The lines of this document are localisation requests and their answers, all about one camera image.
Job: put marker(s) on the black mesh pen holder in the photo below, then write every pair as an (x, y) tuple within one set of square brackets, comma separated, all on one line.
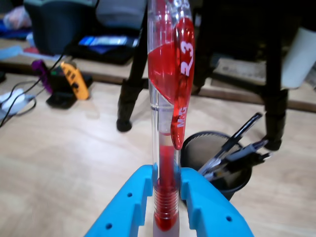
[(237, 187)]

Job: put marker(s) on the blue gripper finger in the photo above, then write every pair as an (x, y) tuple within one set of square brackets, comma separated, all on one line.
[(212, 209), (123, 207)]

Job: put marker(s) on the orange game controller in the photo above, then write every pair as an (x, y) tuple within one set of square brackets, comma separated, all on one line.
[(76, 81)]

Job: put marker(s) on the red clear pen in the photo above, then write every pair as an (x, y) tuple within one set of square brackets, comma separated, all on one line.
[(163, 74)]

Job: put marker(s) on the black controller charging dock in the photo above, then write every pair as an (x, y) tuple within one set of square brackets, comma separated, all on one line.
[(60, 100)]

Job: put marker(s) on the dark bulky bag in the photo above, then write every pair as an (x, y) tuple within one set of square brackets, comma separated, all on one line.
[(56, 29)]

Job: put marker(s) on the blue white package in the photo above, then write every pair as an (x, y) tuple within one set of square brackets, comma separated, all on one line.
[(103, 40)]

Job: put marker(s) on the clear pen with black cap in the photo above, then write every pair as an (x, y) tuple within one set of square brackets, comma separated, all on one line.
[(247, 126)]

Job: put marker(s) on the white paper sheet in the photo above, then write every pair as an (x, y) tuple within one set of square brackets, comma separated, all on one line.
[(298, 59)]

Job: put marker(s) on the black camera tripod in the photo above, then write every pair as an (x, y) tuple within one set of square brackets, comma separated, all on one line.
[(126, 111)]

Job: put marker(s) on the white power adapter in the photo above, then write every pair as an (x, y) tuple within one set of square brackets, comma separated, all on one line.
[(14, 101)]

